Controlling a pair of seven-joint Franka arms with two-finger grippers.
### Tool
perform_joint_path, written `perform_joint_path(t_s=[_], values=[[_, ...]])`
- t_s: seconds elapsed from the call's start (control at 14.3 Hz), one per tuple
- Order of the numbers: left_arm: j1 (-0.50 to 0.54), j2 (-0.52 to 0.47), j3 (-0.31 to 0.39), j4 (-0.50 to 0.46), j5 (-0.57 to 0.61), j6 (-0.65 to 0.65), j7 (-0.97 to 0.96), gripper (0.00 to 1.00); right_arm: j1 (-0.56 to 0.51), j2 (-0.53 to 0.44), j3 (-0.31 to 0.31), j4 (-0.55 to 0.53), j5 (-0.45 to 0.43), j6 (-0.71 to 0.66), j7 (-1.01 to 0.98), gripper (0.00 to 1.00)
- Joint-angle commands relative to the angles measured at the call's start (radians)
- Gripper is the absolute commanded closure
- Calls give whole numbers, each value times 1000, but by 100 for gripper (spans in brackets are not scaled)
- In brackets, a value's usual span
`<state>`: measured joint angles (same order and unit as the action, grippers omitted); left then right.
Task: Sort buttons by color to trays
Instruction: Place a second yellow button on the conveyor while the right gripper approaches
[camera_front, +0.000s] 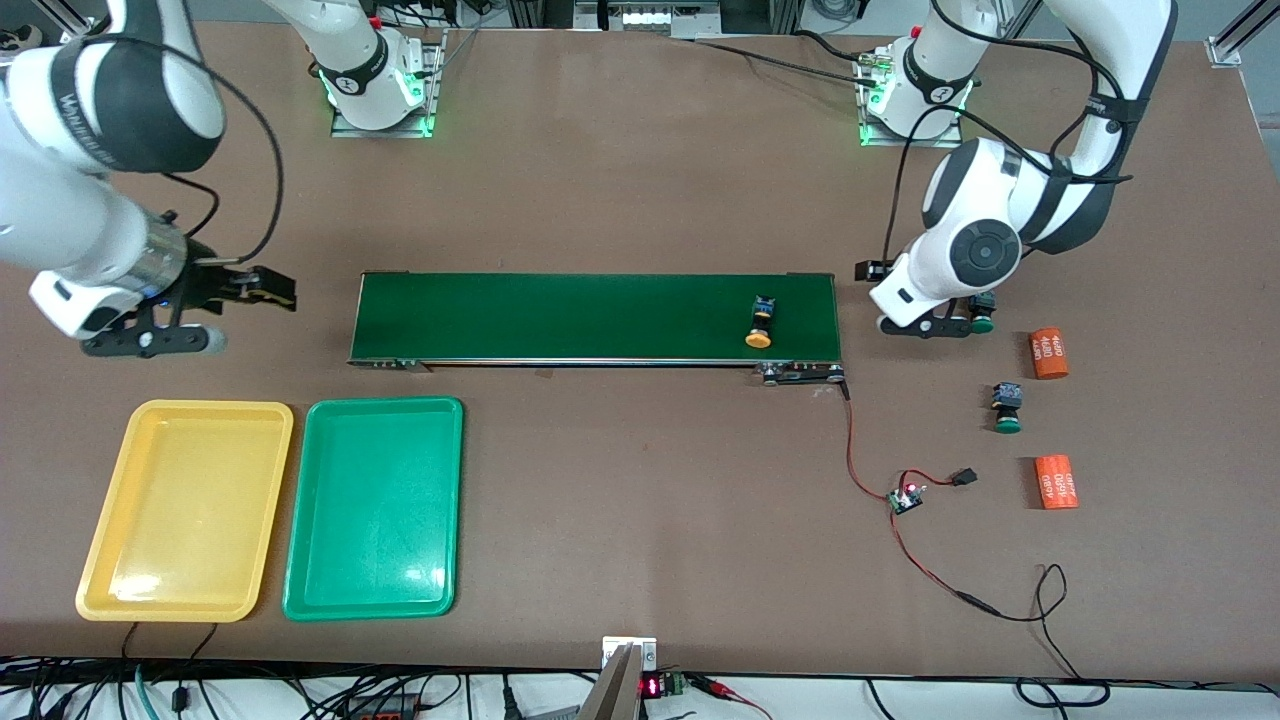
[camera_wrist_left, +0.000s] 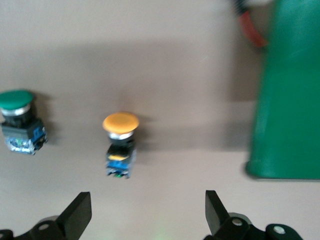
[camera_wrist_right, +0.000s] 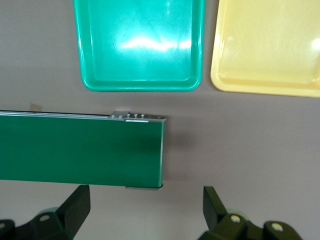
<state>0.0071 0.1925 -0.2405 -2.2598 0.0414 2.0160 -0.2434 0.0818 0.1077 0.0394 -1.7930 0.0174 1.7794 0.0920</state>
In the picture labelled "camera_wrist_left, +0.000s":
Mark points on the yellow mushroom push button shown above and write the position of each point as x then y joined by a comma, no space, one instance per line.
121,122

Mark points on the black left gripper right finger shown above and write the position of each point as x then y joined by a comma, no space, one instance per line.
217,217

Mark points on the green mushroom push button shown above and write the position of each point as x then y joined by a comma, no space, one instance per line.
15,100

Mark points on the green conveyor belt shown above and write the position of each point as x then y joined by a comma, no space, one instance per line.
287,100

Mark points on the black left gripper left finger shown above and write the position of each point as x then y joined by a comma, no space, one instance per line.
75,215

